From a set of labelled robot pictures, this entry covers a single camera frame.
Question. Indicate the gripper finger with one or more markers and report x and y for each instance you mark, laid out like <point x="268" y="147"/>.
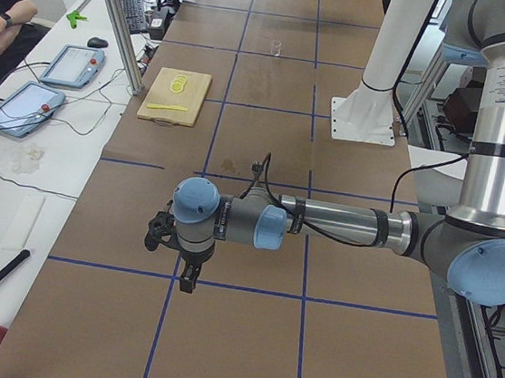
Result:
<point x="190" y="285"/>
<point x="183" y="284"/>

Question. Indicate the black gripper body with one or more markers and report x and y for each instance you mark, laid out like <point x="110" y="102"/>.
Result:
<point x="194" y="260"/>

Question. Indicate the steel jigger measuring cup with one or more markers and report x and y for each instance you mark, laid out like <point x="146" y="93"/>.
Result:
<point x="257" y="169"/>

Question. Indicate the clear glass cup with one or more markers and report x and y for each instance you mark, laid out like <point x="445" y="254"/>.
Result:
<point x="275" y="48"/>

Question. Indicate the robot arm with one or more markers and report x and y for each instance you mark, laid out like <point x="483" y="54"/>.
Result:
<point x="466" y="246"/>

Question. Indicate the yellow plastic knife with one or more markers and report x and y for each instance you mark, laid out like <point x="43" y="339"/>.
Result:
<point x="170" y="107"/>

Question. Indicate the bamboo cutting board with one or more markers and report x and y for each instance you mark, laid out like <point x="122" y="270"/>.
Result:
<point x="192" y="98"/>

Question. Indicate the white foam strip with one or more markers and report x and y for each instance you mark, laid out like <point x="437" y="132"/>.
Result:
<point x="22" y="222"/>

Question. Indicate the lemon slice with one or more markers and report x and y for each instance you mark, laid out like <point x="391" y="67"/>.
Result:
<point x="178" y="83"/>

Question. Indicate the white crumpled tissue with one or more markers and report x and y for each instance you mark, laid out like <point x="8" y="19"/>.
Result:
<point x="26" y="158"/>

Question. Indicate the near teach pendant tablet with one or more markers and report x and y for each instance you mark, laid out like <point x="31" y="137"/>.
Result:
<point x="28" y="108"/>

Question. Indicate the teach pendant tablet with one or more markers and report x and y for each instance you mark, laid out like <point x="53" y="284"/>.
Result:
<point x="28" y="108"/>
<point x="73" y="67"/>

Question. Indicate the far teach pendant tablet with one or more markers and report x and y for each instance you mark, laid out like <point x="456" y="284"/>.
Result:
<point x="73" y="67"/>

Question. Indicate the black computer mouse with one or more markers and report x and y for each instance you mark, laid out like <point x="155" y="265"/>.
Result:
<point x="97" y="42"/>

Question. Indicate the black keyboard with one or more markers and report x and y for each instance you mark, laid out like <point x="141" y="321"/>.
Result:
<point x="134" y="15"/>

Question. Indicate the green plastic clamp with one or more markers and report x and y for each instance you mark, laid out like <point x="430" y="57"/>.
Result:
<point x="74" y="17"/>

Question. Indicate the seated person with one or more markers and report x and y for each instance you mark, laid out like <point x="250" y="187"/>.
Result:
<point x="17" y="35"/>

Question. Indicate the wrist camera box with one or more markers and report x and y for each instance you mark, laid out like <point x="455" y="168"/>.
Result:
<point x="161" y="230"/>

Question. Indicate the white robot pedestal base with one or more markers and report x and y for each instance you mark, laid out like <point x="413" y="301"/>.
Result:
<point x="366" y="115"/>

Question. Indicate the aluminium frame post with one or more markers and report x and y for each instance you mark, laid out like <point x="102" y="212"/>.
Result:
<point x="124" y="43"/>

